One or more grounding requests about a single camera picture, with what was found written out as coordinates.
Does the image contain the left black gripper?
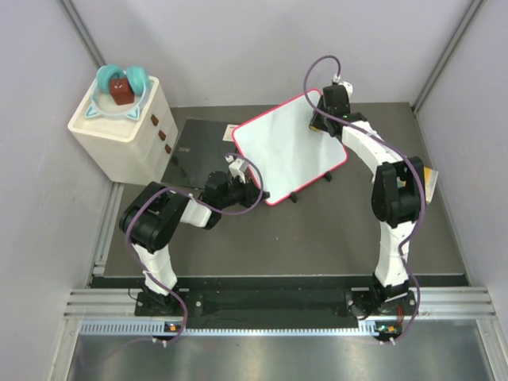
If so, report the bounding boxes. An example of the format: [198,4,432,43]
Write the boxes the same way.
[218,173,268,210]

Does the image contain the pink framed whiteboard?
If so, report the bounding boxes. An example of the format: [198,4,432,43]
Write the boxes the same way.
[232,89,348,206]

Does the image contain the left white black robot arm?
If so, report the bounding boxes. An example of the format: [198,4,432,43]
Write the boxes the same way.
[119,171,270,316]

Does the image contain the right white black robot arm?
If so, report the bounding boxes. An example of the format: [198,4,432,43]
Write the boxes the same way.
[310,82,425,318]

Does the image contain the colourful book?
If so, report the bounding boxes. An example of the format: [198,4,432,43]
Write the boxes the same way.
[424,167,439,204]

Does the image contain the white drawer cabinet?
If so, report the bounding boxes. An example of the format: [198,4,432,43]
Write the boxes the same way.
[67,76,178,185]

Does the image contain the brown cube toy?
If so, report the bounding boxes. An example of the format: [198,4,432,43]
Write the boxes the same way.
[109,77,135,106]

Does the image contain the teal cat ear headphones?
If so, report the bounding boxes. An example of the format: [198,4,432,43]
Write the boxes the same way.
[84,64,152,121]

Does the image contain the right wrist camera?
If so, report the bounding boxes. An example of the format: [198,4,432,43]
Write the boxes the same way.
[333,79,354,98]

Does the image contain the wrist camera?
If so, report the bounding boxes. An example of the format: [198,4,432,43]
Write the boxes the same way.
[225,156,248,183]
[333,79,354,98]

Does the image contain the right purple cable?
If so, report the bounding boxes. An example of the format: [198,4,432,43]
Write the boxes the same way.
[302,54,429,345]

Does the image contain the purple cable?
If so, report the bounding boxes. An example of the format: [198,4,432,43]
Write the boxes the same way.
[302,54,429,345]
[125,152,264,346]

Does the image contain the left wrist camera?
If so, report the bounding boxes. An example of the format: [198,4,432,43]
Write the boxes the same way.
[225,156,248,183]

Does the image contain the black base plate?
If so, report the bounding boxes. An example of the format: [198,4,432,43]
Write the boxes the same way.
[134,275,416,329]

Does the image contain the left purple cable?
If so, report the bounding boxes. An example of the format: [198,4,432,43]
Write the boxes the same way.
[125,152,264,346]

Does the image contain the white slotted cable duct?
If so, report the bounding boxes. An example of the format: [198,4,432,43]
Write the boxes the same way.
[79,320,402,337]

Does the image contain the aluminium rail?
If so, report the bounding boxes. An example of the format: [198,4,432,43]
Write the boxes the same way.
[63,287,496,320]

